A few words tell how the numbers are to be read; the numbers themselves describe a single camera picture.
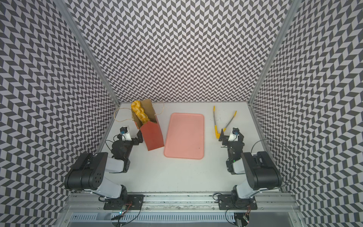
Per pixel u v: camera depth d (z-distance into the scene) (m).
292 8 0.68
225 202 0.73
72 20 0.76
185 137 0.99
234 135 0.75
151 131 0.79
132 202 0.71
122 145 0.69
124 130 0.75
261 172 0.45
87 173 0.44
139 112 0.85
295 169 0.75
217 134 0.97
